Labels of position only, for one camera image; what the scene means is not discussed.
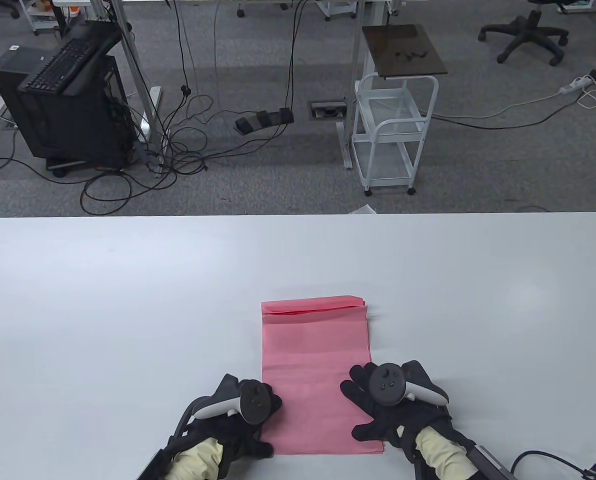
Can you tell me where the white rolling cart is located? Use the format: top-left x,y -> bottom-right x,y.
352,74 -> 440,197

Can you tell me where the black keyboard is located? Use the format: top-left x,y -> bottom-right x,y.
17,37 -> 99,96

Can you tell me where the grey white VR controller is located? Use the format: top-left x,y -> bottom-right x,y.
369,362 -> 450,407
192,380 -> 274,425

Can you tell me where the tangle of black cables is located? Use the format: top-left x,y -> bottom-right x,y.
0,0 -> 239,217

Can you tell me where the forearm sensor box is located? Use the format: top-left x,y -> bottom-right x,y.
465,445 -> 520,480
137,447 -> 175,480

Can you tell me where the white power strip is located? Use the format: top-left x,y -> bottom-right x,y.
559,75 -> 595,96

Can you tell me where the dark brown board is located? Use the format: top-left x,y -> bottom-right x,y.
361,24 -> 449,81

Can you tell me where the black flat panel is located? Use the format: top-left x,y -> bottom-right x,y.
60,20 -> 125,96

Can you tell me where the black computer tower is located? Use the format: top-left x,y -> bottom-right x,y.
0,47 -> 135,171

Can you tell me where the black office chair base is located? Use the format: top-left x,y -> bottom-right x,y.
479,0 -> 570,67

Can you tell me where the black sensor cable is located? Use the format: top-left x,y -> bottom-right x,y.
510,450 -> 596,480

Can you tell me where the long black floor cable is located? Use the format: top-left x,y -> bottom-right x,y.
430,95 -> 586,131

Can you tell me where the black foot pedal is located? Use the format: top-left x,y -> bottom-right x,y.
234,107 -> 295,135

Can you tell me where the person's right hand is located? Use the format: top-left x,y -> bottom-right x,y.
339,361 -> 452,463

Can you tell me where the white desk leg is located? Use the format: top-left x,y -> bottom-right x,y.
90,0 -> 164,176

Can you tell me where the black hanging cable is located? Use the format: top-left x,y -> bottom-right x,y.
278,0 -> 311,113

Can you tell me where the white storage trolley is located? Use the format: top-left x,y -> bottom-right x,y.
18,0 -> 64,36

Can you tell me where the person's left hand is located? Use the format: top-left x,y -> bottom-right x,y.
182,374 -> 283,464

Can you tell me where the metal floor socket box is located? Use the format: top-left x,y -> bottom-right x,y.
308,101 -> 349,121

